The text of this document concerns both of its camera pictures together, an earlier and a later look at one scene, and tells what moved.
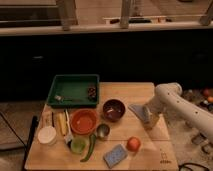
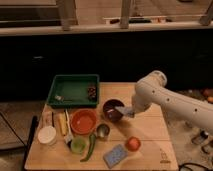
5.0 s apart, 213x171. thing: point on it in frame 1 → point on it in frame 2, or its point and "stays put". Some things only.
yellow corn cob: (62, 122) stays put
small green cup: (78, 145) stays put
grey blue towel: (143, 112) → (128, 111)
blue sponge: (115, 155) stays put
